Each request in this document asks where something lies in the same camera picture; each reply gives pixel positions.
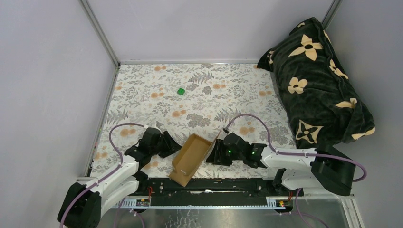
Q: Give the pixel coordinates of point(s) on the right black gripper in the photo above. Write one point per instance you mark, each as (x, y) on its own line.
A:
(214, 157)

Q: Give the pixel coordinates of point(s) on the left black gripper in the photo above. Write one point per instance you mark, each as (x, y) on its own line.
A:
(172, 147)

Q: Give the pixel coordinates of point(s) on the brown cardboard box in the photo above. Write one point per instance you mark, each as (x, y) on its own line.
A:
(189, 158)

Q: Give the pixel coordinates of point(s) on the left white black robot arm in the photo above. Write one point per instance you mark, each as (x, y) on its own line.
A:
(85, 204)

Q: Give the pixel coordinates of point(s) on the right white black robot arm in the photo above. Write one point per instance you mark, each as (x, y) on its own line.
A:
(322, 167)

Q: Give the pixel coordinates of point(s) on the floral patterned table mat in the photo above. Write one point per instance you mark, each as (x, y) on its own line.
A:
(216, 95)

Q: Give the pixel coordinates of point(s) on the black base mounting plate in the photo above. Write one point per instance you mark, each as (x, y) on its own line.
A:
(212, 193)

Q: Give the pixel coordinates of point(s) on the small green cube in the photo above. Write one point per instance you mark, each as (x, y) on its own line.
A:
(180, 91)

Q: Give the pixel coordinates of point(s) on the black floral blanket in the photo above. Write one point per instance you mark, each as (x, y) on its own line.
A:
(322, 106)

